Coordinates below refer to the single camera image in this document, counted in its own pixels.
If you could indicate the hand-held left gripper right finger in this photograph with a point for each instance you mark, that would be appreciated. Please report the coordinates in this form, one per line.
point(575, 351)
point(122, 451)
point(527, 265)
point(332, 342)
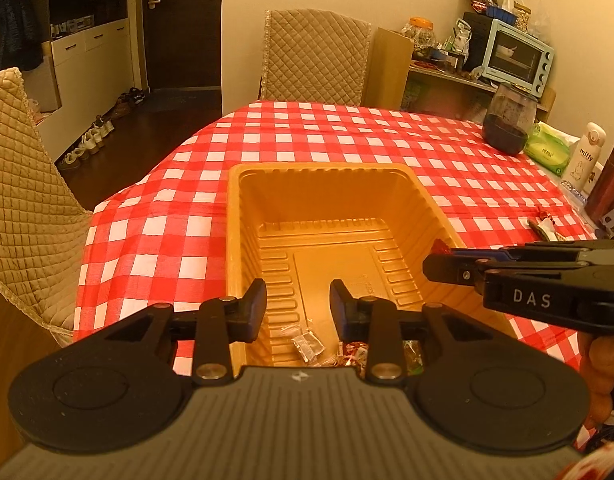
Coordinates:
point(338, 310)

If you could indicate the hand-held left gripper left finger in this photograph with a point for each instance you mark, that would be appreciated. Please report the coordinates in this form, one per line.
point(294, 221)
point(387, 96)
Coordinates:
point(254, 310)

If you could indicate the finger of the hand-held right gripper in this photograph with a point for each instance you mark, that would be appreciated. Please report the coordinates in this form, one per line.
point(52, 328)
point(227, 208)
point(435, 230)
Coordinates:
point(537, 252)
point(449, 270)

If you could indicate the yellow plastic tray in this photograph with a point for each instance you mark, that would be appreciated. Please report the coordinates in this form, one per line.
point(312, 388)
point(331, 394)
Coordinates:
point(312, 240)

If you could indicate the person's right hand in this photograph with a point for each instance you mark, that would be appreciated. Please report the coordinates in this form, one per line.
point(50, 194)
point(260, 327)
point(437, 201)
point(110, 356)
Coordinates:
point(604, 375)

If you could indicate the dark wrapped candy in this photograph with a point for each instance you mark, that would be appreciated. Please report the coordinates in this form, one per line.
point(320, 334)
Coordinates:
point(543, 226)

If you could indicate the red white wrapped candy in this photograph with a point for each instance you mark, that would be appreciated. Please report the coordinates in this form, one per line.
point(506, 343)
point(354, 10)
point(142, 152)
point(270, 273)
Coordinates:
point(354, 352)

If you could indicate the small clear packet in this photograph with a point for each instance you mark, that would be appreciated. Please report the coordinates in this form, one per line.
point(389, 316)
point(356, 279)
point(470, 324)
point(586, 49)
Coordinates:
point(308, 346)

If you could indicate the brown metal thermos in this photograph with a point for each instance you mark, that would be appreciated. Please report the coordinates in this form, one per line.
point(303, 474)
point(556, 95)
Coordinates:
point(609, 182)

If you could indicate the green tissue pack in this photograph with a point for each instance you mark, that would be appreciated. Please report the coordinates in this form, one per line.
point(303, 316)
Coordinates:
point(549, 147)

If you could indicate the white rabbit print bottle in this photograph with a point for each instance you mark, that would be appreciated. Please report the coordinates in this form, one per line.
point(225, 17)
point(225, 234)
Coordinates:
point(584, 157)

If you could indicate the dark glass cup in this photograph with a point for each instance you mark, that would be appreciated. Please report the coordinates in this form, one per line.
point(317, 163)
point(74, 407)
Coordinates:
point(509, 120)

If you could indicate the red checked tablecloth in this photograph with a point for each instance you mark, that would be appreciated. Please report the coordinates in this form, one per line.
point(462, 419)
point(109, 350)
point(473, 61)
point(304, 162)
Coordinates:
point(337, 130)

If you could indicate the light blue toaster oven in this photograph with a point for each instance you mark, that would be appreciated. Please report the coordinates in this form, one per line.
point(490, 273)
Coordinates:
point(519, 60)

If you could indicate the wooden shelf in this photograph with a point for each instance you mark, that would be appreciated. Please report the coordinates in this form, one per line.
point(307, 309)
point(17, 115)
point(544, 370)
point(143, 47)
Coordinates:
point(387, 70)

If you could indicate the green white bag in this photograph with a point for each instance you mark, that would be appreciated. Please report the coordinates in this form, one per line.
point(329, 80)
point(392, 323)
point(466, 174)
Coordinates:
point(462, 35)

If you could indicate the orange lid plastic jar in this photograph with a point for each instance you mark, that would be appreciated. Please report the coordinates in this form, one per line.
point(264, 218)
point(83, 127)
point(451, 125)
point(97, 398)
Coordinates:
point(418, 35)

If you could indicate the row of shoes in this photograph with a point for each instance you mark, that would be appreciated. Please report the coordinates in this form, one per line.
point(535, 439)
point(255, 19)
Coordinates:
point(94, 135)

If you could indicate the clear bag of nuts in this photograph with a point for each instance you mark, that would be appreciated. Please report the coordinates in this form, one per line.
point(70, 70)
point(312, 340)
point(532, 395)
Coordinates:
point(518, 7)

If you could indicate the beige quilted chair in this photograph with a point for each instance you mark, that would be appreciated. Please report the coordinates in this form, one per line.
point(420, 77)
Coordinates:
point(27, 200)
point(314, 55)

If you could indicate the dark door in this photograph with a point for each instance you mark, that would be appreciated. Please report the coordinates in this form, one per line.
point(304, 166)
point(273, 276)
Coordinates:
point(187, 25)

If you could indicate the white shoe cabinet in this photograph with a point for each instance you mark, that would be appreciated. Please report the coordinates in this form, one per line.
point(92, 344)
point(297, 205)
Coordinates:
point(87, 60)

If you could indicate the dark hanging coat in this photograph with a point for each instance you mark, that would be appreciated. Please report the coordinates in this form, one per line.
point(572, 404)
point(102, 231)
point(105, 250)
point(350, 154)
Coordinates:
point(14, 20)

